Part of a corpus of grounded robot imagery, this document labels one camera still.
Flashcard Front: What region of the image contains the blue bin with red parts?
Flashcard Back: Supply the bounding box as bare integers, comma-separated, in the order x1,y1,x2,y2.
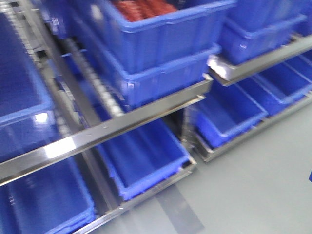
70,0,237,74

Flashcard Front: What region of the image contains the blue plastic bin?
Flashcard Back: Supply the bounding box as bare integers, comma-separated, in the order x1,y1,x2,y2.
96,119,190,201
191,82,268,148

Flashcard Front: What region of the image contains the stainless steel shelf rack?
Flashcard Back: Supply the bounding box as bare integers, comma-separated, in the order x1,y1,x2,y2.
0,0,213,234

